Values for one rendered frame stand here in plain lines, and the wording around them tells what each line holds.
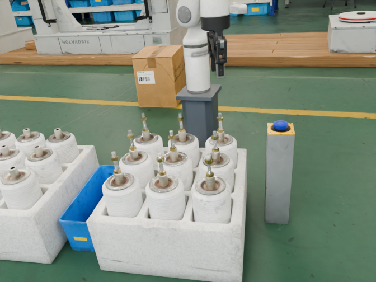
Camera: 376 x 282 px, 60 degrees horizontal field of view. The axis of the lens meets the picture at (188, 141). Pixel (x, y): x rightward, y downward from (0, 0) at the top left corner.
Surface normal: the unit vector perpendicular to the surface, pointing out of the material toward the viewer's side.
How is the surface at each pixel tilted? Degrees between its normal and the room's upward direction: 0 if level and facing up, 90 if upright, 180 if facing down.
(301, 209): 0
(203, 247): 90
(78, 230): 92
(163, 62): 90
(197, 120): 90
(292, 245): 0
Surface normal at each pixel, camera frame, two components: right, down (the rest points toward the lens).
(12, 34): 0.94, 0.08
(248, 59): -0.33, 0.47
